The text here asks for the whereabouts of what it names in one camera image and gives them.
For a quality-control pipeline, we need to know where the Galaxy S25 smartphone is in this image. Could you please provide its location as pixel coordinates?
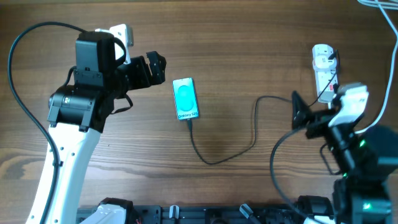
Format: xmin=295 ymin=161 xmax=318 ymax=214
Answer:
xmin=172 ymin=77 xmax=199 ymax=120

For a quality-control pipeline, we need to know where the black USB charging cable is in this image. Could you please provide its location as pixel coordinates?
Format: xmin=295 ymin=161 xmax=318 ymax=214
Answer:
xmin=185 ymin=49 xmax=340 ymax=166

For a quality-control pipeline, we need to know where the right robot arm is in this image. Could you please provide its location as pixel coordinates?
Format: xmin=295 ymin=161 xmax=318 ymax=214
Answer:
xmin=292 ymin=91 xmax=397 ymax=223

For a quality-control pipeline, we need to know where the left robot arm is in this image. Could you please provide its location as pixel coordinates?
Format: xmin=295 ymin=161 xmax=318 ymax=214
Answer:
xmin=27 ymin=31 xmax=167 ymax=223

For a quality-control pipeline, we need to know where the white USB charger plug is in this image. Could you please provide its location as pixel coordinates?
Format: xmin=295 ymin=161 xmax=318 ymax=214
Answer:
xmin=312 ymin=55 xmax=337 ymax=72

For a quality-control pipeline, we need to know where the white power strip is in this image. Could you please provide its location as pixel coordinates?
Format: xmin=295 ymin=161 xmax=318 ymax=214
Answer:
xmin=312 ymin=44 xmax=338 ymax=104

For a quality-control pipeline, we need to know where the black left camera cable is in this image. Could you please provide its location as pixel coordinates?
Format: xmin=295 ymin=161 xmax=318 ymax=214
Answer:
xmin=6 ymin=21 xmax=134 ymax=224

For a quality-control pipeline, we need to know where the white power strip cord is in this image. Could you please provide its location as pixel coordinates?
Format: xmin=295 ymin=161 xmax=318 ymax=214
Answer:
xmin=327 ymin=0 xmax=398 ymax=135

